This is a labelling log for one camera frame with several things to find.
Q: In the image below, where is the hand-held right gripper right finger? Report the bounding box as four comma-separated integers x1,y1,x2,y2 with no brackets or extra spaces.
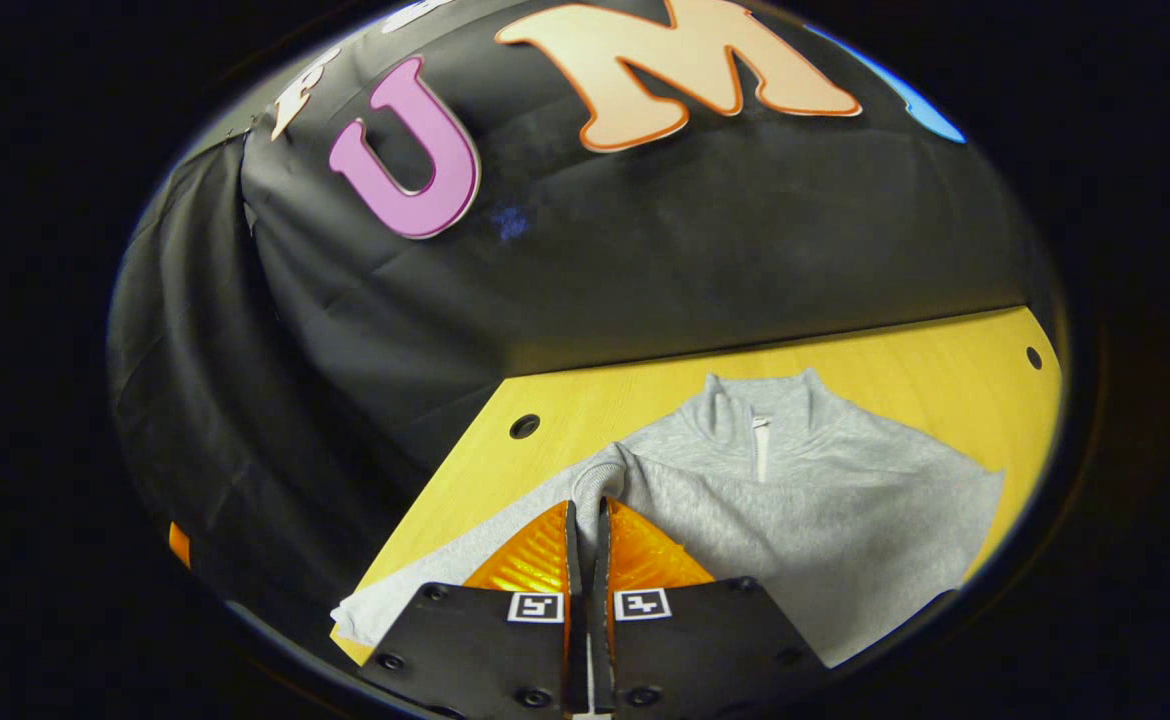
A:
590,497,832,719

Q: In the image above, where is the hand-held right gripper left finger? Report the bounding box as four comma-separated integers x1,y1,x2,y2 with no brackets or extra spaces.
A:
360,500,587,717

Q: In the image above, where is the grey zip-neck sweatshirt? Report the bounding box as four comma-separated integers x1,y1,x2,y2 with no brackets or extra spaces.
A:
330,368,1006,669

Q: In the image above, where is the black backdrop cloth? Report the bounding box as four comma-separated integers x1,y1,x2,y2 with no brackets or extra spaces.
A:
105,0,1056,641

